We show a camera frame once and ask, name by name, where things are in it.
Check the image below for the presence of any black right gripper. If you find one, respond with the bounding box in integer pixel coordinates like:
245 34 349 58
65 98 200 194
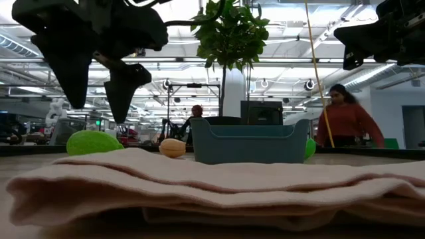
333 0 425 70

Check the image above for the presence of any teal plastic bin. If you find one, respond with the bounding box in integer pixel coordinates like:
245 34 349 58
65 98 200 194
189 118 310 165

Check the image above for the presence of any green plant in black pot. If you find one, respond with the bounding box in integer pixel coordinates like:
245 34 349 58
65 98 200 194
189 0 270 126

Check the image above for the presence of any light green toy cabbage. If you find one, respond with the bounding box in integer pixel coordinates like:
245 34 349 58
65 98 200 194
66 130 125 157

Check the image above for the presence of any green board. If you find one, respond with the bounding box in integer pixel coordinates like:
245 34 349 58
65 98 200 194
371 137 399 149

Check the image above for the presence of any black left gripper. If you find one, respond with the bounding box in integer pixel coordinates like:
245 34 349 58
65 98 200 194
11 0 169 124

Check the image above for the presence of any white robot figure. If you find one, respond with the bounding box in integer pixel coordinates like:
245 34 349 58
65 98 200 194
45 98 69 122

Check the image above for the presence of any pink folded towel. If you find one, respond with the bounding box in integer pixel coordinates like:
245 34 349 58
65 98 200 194
5 147 425 232

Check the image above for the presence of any clear-sided cart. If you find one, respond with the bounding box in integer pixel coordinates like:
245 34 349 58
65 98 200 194
48 118 87 145

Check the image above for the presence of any yellow cable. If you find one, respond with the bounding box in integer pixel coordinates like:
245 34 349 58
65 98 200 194
304 0 335 149

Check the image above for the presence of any black equipment box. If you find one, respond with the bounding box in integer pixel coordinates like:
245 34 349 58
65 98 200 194
240 100 284 126

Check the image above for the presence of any dark door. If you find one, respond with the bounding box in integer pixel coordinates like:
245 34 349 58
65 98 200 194
401 105 425 149

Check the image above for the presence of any red machine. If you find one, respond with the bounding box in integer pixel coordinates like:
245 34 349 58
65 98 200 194
118 125 139 145

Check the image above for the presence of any person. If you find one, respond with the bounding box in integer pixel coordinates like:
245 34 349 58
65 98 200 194
315 84 386 149
179 104 204 145

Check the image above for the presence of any black background rig frame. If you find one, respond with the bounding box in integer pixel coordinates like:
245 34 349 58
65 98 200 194
165 82 222 143

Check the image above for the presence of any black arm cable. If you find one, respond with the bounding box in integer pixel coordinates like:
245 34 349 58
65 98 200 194
164 0 226 27

